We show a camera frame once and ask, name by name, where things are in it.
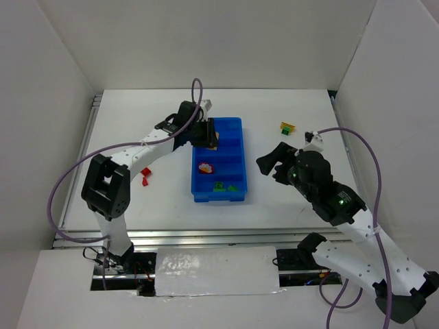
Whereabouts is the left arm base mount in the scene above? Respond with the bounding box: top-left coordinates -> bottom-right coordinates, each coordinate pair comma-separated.
82,247 -> 157,297

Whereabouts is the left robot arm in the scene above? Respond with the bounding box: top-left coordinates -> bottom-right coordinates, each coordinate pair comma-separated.
81,99 -> 218,271

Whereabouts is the red flower lego brick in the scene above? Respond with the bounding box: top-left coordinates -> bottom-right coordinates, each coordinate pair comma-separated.
198,162 -> 215,175

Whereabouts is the aluminium frame rail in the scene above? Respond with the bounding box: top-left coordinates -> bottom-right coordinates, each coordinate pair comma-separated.
53,228 -> 354,248

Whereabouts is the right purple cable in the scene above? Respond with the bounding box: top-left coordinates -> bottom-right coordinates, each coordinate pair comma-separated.
313,127 -> 395,329

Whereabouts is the purple cable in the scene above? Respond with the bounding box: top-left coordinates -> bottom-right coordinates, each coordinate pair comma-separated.
47,77 -> 203,291
313,127 -> 395,329

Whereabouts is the green rounded lego brick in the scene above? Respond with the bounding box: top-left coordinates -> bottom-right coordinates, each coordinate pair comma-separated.
213,182 -> 225,192

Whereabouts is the white foil cover panel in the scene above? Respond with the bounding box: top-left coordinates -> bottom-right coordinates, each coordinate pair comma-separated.
154,246 -> 281,297

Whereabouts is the blue divided plastic tray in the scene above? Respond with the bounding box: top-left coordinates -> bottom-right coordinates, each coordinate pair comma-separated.
191,117 -> 248,203

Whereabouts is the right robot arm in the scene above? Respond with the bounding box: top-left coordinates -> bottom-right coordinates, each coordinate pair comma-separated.
256,142 -> 438,324

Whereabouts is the yellow striped lego brick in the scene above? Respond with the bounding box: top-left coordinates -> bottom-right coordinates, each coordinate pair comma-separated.
280,122 -> 296,132

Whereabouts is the red sloped lego piece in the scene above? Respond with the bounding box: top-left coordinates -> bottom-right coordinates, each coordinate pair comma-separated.
141,167 -> 152,177

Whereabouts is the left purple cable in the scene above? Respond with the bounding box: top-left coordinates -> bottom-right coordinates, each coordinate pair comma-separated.
47,77 -> 203,291

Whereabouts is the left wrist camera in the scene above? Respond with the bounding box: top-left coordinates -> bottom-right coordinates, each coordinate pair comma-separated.
200,99 -> 212,114

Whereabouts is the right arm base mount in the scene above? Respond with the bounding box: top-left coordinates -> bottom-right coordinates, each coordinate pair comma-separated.
272,249 -> 341,287

